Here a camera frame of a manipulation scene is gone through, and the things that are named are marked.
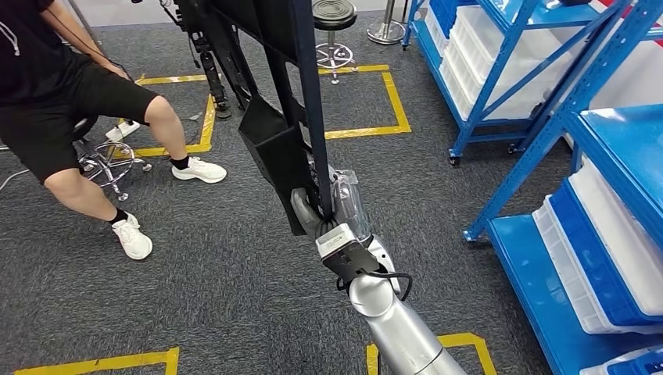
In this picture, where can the white plastic crate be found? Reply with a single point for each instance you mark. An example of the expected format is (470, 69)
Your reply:
(559, 259)
(466, 77)
(538, 52)
(621, 233)
(595, 366)

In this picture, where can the black round seat stool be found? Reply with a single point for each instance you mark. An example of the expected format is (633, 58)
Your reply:
(334, 13)

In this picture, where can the chrome swivel stool black seat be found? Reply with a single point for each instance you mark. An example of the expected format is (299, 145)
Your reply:
(109, 163)

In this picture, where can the black tripod stand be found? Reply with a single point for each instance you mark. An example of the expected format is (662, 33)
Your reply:
(208, 72)

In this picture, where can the blue metal shelf rack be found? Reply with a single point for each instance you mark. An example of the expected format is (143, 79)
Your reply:
(621, 155)
(487, 77)

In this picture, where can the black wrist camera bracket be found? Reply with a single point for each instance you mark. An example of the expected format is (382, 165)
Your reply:
(352, 264)

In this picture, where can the long black plastic panel part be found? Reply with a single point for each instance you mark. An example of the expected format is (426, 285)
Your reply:
(312, 103)

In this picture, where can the red barrier belt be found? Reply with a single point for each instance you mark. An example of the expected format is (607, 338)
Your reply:
(616, 6)

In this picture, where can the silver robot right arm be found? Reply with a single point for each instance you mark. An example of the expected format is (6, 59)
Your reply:
(404, 336)

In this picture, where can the yellow floor tape square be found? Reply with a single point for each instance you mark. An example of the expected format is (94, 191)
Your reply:
(207, 124)
(103, 361)
(399, 103)

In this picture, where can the chrome stanchion post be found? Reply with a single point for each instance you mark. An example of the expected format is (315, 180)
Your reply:
(386, 33)

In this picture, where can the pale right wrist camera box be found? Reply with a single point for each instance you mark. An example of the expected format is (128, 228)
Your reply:
(335, 242)

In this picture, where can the white power strip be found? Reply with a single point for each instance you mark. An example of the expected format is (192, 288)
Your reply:
(123, 131)

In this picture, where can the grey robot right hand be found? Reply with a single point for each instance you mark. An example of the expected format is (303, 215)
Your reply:
(349, 202)

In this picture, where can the person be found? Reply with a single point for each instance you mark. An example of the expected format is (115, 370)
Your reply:
(52, 77)

